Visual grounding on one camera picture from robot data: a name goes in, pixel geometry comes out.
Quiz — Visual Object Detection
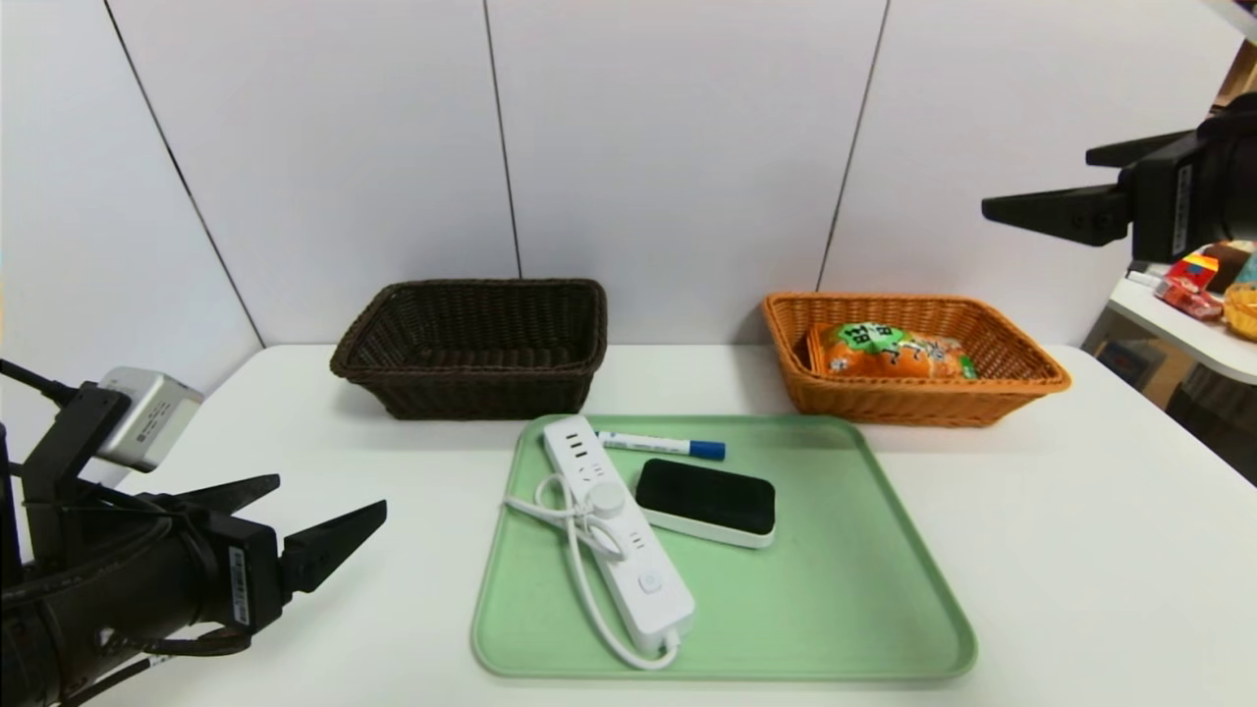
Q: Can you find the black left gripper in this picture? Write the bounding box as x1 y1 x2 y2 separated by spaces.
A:
33 473 388 697

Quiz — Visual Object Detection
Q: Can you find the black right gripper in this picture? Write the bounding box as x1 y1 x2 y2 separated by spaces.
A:
981 91 1257 264

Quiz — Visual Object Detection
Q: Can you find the orange snack bag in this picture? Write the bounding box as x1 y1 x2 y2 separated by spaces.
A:
805 321 979 381

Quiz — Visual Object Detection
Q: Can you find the white power strip with cord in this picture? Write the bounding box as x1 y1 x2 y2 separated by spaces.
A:
505 415 696 672

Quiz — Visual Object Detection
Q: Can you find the black and white board eraser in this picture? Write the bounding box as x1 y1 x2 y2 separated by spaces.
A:
634 458 779 550

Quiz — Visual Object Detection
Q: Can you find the dark brown wicker basket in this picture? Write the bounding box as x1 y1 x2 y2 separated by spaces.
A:
330 279 609 421

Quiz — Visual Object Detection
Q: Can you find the orange wicker basket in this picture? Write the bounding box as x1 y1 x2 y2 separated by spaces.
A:
762 291 1071 428

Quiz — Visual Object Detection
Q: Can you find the red and yellow box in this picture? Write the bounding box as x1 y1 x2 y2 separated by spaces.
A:
1166 252 1222 294

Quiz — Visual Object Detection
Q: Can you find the red snack packet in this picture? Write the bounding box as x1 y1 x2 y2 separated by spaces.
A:
1155 279 1227 321

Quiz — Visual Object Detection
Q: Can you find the dark brown block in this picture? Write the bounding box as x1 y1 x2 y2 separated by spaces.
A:
1203 243 1255 293

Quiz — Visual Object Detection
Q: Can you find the wooden shelf unit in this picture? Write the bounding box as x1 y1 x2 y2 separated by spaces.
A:
1213 39 1257 109

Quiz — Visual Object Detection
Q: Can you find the white side table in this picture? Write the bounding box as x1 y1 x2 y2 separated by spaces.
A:
1108 275 1257 386

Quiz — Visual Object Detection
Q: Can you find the box under side table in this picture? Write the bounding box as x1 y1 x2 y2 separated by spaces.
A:
1093 337 1158 391

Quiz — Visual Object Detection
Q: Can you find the white marker with blue cap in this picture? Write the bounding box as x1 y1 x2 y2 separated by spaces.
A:
597 430 728 462

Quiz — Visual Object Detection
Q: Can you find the light green plastic tray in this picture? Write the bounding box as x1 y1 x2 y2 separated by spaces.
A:
471 413 978 681

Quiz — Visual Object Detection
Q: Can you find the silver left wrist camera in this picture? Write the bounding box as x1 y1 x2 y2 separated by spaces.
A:
96 367 205 473

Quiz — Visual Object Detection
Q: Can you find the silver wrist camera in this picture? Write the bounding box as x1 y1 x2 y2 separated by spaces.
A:
96 367 205 473
1206 0 1257 45

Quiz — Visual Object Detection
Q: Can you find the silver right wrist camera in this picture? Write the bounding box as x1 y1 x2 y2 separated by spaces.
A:
1206 0 1257 45

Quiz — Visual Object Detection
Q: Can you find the black left camera bracket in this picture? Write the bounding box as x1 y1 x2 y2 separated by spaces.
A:
20 385 134 551

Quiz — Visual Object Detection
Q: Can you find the black left camera cable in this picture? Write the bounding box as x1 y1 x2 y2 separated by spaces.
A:
0 358 78 406

